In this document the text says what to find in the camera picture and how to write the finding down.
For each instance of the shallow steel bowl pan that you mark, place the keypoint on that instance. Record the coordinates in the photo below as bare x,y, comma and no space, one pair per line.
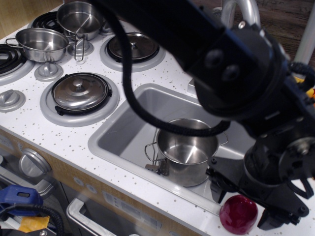
39,44

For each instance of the steel saucepan with wire handle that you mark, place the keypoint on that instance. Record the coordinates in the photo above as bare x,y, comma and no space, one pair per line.
82,21

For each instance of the grey oven dial knob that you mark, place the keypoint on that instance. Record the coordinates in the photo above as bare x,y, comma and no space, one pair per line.
32,164

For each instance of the grey stove knob back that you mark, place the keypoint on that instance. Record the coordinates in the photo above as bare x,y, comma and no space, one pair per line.
106,29

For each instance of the grey stove knob middle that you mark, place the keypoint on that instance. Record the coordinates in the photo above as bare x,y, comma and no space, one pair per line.
48,72

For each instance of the grey stove knob front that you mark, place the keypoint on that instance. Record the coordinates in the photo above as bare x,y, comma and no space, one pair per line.
11,100

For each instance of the black coil burner back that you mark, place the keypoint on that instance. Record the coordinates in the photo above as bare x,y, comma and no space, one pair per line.
47,21

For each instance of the black coil burner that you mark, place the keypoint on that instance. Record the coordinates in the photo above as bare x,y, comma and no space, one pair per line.
10,58
47,21

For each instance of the red toy sweet potato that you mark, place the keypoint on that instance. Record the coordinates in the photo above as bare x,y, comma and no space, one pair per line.
238,215

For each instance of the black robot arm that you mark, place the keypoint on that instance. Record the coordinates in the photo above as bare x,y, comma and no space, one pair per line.
243,75

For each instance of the steel lid back burner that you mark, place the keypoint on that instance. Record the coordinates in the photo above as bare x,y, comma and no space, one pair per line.
142,48

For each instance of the steel lid front burner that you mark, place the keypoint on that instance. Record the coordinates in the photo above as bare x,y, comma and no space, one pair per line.
80,93

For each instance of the black coil burner left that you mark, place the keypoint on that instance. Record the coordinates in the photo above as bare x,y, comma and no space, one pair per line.
10,58

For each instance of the steel lid burner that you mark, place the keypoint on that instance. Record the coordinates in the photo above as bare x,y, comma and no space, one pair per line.
142,48
80,93

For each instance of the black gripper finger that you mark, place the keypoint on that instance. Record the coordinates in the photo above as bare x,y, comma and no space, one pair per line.
272,219
218,194

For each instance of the grey metal pole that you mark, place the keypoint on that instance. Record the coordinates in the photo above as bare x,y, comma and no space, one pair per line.
307,44

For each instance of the silver oven door handle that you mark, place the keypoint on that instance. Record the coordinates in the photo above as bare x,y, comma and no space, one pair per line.
93,219

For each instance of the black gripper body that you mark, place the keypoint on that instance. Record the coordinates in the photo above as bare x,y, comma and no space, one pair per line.
274,178

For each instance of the grey toy sink basin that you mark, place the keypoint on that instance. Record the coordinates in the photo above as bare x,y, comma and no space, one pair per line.
128,142

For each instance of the yellow toy bell pepper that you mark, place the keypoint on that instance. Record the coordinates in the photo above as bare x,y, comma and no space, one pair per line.
311,92

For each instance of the steel pot in sink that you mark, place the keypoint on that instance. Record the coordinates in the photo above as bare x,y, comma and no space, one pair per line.
183,159

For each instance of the grey stove knob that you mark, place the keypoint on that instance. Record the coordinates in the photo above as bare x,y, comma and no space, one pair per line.
106,29
48,72
11,100

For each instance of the blue clamp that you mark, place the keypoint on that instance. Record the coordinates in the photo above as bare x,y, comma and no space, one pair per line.
15,194

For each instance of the yellow tape piece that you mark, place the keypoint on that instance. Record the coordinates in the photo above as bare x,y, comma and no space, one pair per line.
33,223

